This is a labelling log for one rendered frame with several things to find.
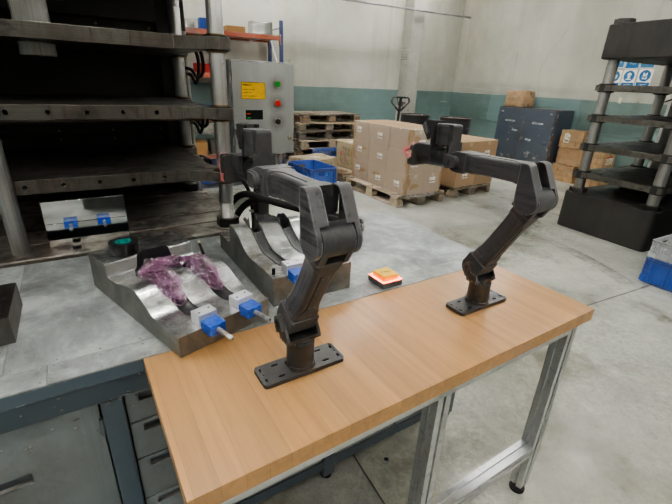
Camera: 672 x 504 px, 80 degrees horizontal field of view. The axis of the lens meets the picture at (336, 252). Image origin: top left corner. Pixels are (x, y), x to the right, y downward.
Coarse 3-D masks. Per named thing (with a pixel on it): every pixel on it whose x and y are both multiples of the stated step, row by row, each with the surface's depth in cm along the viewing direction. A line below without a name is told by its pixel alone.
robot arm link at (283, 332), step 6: (276, 318) 86; (282, 318) 86; (276, 324) 87; (282, 324) 86; (318, 324) 89; (276, 330) 88; (282, 330) 85; (306, 330) 90; (312, 330) 90; (318, 330) 89; (282, 336) 87; (288, 336) 86; (294, 336) 88; (300, 336) 88; (306, 336) 88; (312, 336) 88; (318, 336) 89; (288, 342) 85; (294, 342) 86; (300, 342) 87
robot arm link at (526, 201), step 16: (464, 160) 113; (480, 160) 109; (496, 160) 106; (512, 160) 103; (496, 176) 106; (512, 176) 102; (528, 176) 96; (544, 176) 101; (528, 192) 97; (528, 208) 98
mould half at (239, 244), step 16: (240, 224) 139; (272, 224) 141; (224, 240) 148; (240, 240) 132; (272, 240) 136; (240, 256) 134; (256, 256) 127; (288, 256) 127; (256, 272) 123; (336, 272) 123; (272, 288) 113; (288, 288) 116; (336, 288) 125; (272, 304) 116
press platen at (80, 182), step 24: (168, 144) 226; (192, 144) 225; (24, 168) 157; (48, 168) 159; (72, 168) 161; (96, 168) 162; (120, 168) 164; (144, 168) 166; (168, 168) 168; (192, 168) 170; (216, 168) 169; (24, 192) 141; (48, 192) 145
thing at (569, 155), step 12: (564, 132) 669; (576, 132) 651; (588, 132) 642; (564, 144) 672; (576, 144) 653; (564, 156) 677; (576, 156) 658; (600, 156) 625; (612, 156) 629; (564, 168) 678; (576, 168) 666; (564, 180) 680; (588, 180) 646
